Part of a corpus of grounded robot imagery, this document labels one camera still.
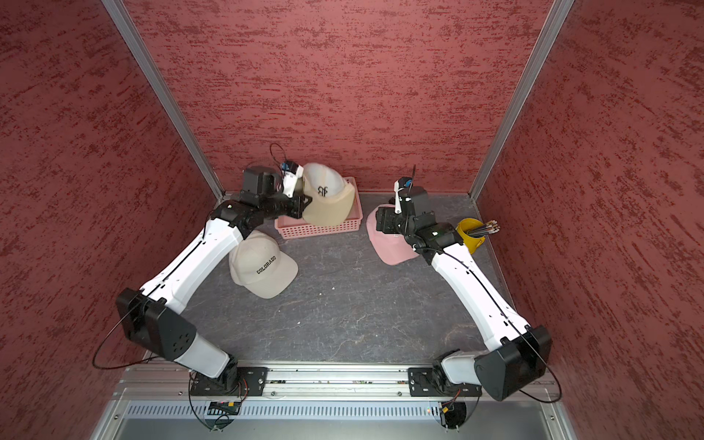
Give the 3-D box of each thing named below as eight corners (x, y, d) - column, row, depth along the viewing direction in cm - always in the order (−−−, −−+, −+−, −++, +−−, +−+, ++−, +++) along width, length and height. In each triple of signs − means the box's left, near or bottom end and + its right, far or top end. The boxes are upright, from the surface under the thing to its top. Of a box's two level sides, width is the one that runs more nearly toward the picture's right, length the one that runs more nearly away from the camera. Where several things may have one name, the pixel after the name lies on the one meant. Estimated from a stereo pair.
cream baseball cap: (225, 269, 99) (216, 258, 92) (266, 238, 108) (260, 226, 102) (262, 308, 90) (256, 299, 83) (304, 270, 99) (300, 259, 93)
